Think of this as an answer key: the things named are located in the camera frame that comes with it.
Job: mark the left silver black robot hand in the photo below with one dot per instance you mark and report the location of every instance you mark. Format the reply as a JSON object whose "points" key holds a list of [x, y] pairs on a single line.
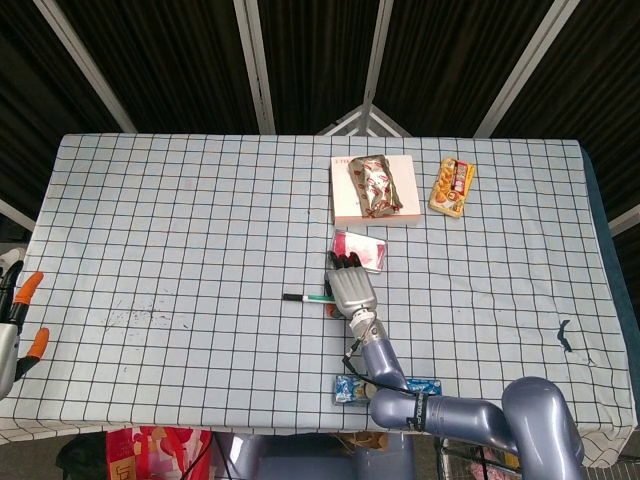
{"points": [[30, 290]]}

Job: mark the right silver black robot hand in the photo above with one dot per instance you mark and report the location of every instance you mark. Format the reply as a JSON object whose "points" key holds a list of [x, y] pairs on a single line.
{"points": [[352, 290]]}

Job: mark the green white marker pen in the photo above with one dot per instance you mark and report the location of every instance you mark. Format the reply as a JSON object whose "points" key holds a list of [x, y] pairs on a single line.
{"points": [[317, 298]]}

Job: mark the black marker cap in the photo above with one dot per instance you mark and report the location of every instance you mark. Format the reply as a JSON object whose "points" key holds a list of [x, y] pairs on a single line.
{"points": [[292, 297]]}

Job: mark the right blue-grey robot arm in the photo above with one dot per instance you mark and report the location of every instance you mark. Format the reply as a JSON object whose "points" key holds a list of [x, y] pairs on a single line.
{"points": [[450, 412]]}

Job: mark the pink snack packet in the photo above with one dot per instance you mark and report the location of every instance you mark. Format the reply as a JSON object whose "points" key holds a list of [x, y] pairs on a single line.
{"points": [[370, 247]]}

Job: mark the blue cookie package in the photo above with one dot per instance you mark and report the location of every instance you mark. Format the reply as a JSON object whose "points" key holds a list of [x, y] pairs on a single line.
{"points": [[350, 390]]}

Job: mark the crumpled foil snack wrapper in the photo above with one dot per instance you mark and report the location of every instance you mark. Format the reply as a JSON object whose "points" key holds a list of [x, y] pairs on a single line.
{"points": [[372, 185]]}

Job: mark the white flat cardboard box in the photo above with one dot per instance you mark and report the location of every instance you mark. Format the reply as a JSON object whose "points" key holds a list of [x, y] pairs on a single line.
{"points": [[407, 195]]}

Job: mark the yellow snack box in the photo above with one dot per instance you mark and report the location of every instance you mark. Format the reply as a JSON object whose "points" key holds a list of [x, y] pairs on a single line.
{"points": [[451, 187]]}

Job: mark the blue checkered tablecloth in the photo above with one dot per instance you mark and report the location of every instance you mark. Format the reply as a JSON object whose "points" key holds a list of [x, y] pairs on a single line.
{"points": [[150, 200]]}

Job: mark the brown paper bag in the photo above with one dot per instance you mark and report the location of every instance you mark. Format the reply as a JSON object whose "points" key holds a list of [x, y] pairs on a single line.
{"points": [[362, 442]]}

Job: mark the black bag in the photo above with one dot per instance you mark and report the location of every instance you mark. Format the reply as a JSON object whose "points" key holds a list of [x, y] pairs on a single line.
{"points": [[80, 457]]}

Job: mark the blue-grey robot torso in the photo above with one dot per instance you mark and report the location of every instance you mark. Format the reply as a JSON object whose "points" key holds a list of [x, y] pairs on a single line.
{"points": [[310, 460]]}

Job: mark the red shopping bag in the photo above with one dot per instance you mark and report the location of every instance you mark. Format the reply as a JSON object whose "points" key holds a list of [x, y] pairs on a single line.
{"points": [[160, 452]]}

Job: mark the white triangular metal frame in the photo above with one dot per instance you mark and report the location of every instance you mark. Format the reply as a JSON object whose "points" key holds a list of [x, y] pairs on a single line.
{"points": [[367, 117]]}

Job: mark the white metal frame bar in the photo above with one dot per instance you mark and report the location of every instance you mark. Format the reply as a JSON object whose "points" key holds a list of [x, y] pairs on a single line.
{"points": [[376, 50], [525, 70], [255, 65], [85, 65]]}

